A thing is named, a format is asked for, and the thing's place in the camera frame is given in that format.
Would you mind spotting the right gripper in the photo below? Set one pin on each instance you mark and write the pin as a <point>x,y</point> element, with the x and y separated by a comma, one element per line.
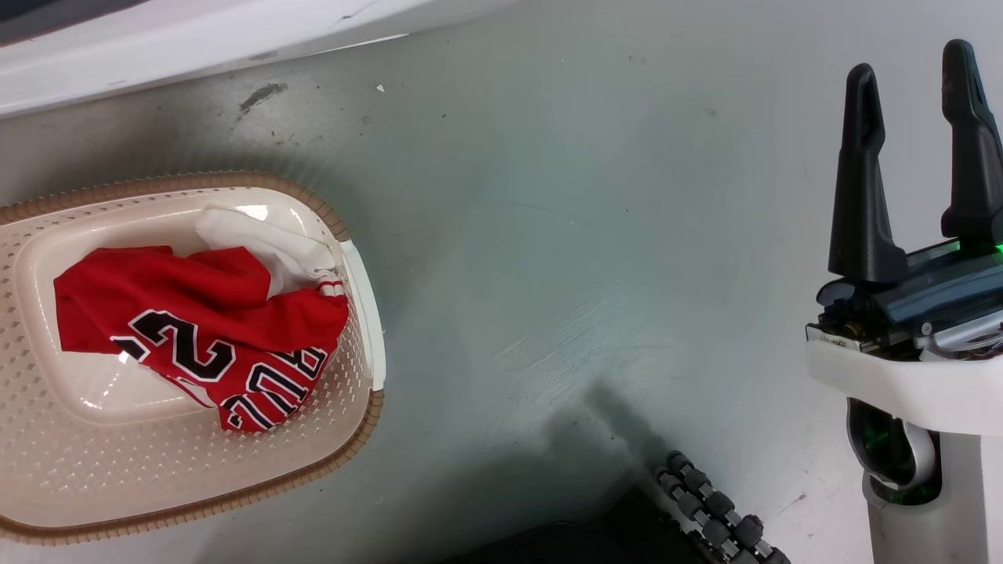
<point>925,368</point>

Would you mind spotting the red basketball jersey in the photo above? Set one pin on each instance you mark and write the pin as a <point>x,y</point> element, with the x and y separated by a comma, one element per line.
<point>219,329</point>

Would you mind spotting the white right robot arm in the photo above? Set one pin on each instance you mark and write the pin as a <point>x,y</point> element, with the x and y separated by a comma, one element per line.
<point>956,501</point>

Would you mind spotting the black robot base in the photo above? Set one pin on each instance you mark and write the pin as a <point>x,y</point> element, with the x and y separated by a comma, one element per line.
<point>595,533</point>

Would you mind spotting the beige plastic laundry basket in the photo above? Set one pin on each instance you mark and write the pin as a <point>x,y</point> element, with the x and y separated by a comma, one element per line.
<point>102,470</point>

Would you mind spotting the grey roller omni wheel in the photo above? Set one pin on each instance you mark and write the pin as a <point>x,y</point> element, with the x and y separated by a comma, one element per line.
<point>717,517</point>

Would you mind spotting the white cloth garment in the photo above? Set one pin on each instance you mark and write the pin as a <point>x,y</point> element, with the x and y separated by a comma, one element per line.
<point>274,243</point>

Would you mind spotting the white appliance edge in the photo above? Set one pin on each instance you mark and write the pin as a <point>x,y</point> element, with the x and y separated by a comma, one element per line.
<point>196,39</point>

